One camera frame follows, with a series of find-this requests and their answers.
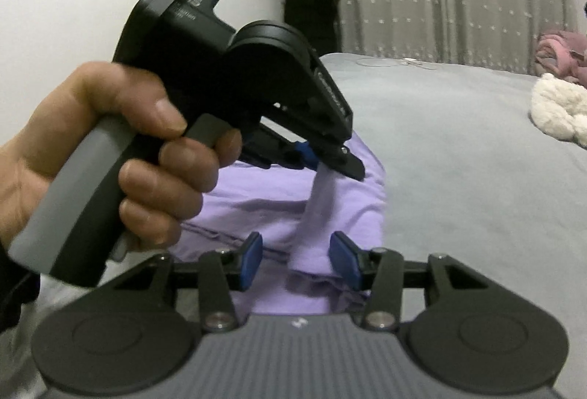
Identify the person's left hand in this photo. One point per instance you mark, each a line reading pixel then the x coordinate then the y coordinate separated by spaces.
pixel 69 119

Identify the pink quilt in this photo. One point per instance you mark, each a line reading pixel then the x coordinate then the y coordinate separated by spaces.
pixel 562 53

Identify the black hanging coat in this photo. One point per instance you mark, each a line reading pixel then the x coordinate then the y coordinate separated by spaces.
pixel 312 0

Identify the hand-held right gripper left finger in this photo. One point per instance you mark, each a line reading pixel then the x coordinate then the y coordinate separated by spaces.
pixel 252 259

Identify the grey bed blanket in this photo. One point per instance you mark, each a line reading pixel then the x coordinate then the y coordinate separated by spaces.
pixel 458 174

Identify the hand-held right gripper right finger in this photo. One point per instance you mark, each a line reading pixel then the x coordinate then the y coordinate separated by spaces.
pixel 346 261

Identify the purple pants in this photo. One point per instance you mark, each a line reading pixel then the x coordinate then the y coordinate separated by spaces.
pixel 275 197

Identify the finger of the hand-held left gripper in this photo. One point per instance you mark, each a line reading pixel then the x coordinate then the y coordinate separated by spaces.
pixel 348 165
pixel 306 153

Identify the white plush toy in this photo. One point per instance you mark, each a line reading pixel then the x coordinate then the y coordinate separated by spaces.
pixel 559 105

